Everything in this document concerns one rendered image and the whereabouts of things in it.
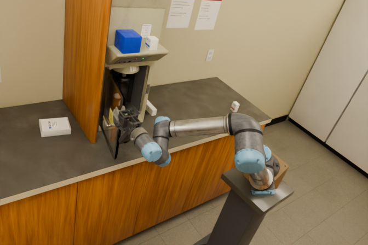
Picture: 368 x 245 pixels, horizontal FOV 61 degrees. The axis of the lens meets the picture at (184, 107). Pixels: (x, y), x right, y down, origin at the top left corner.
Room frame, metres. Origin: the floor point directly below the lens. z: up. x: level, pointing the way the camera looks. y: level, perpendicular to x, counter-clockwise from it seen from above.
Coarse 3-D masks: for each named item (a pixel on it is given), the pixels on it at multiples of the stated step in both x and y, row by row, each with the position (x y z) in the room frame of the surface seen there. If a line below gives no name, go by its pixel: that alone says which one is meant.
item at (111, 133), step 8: (112, 80) 1.38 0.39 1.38; (112, 88) 1.37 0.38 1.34; (112, 96) 1.36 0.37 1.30; (120, 96) 1.26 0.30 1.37; (104, 104) 1.46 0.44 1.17; (112, 104) 1.34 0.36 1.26; (120, 104) 1.25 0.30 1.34; (104, 112) 1.44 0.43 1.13; (112, 112) 1.33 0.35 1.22; (104, 128) 1.42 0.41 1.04; (112, 128) 1.31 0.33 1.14; (104, 136) 1.40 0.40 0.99; (112, 136) 1.29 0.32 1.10; (112, 144) 1.28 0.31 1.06; (112, 152) 1.26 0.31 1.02
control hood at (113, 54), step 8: (112, 48) 1.47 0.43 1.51; (144, 48) 1.58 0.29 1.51; (160, 48) 1.64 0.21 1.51; (112, 56) 1.44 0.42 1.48; (120, 56) 1.42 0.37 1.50; (128, 56) 1.46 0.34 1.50; (136, 56) 1.50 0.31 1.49; (144, 56) 1.54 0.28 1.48; (152, 56) 1.59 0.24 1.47; (160, 56) 1.64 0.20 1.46; (112, 64) 1.49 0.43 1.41
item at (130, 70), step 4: (116, 68) 1.61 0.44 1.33; (120, 68) 1.61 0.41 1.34; (124, 68) 1.61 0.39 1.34; (128, 68) 1.62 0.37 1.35; (132, 68) 1.63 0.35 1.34; (136, 68) 1.66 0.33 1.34; (120, 72) 1.60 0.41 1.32; (124, 72) 1.60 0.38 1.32; (128, 72) 1.61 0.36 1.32; (132, 72) 1.63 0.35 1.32
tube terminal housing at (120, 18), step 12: (120, 12) 1.53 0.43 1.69; (132, 12) 1.57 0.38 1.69; (144, 12) 1.62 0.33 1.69; (156, 12) 1.67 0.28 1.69; (108, 24) 1.49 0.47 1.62; (120, 24) 1.53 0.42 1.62; (132, 24) 1.58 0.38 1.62; (156, 24) 1.68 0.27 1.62; (108, 36) 1.49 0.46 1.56; (156, 36) 1.69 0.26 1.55; (144, 84) 1.71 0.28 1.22; (144, 96) 1.69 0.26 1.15; (144, 108) 1.70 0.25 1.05
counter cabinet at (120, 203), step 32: (192, 160) 1.72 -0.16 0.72; (224, 160) 1.99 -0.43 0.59; (64, 192) 1.09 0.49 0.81; (96, 192) 1.22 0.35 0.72; (128, 192) 1.38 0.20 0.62; (160, 192) 1.57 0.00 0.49; (192, 192) 1.81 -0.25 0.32; (224, 192) 2.12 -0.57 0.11; (0, 224) 0.88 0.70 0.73; (32, 224) 0.98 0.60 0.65; (64, 224) 1.10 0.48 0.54; (96, 224) 1.24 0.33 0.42; (128, 224) 1.41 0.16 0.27
